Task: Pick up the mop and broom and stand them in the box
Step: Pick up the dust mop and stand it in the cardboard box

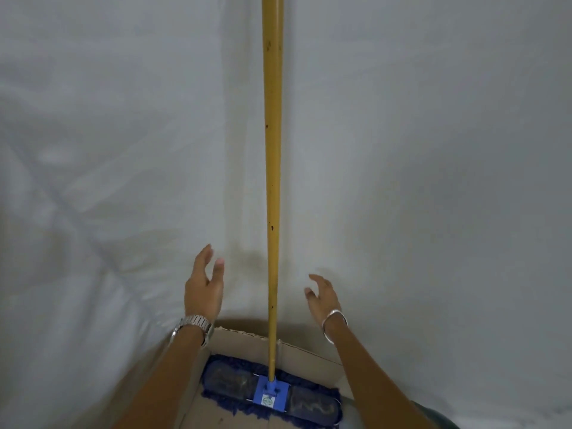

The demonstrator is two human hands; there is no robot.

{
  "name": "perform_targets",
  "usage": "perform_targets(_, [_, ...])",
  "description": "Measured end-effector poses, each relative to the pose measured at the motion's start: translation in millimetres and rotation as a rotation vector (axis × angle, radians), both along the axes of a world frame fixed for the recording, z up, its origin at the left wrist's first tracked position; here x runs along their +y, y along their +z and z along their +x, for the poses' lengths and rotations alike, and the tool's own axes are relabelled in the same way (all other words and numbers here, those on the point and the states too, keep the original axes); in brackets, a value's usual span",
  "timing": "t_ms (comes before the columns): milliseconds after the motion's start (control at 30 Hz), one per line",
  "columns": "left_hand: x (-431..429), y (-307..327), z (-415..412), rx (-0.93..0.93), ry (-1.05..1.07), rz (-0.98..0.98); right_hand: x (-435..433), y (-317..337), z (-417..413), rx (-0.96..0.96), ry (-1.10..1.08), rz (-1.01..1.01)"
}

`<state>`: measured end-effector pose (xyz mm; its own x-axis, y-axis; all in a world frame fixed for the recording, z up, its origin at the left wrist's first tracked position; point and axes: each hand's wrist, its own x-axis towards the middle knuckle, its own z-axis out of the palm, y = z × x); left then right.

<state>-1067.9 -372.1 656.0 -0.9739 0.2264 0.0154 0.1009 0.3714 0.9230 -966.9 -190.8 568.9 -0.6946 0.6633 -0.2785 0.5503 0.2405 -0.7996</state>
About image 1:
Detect person's left hand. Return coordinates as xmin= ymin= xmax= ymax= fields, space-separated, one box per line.
xmin=184 ymin=244 xmax=225 ymax=322

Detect silver metal wristwatch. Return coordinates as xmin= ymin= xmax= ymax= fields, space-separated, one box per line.
xmin=169 ymin=314 xmax=215 ymax=349

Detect person's right forearm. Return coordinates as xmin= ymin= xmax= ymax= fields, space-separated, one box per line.
xmin=324 ymin=316 xmax=438 ymax=429

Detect person's left forearm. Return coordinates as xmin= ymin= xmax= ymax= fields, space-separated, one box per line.
xmin=111 ymin=325 xmax=207 ymax=429

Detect blue dust mop yellow handle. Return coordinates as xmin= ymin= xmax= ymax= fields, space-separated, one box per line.
xmin=200 ymin=0 xmax=343 ymax=429

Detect brown cardboard box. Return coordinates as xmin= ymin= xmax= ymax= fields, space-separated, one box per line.
xmin=178 ymin=325 xmax=355 ymax=429

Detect silver bangle bracelet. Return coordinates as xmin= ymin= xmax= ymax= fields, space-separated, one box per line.
xmin=321 ymin=310 xmax=349 ymax=344

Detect person's right hand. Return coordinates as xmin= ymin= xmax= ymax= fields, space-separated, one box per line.
xmin=304 ymin=274 xmax=344 ymax=327

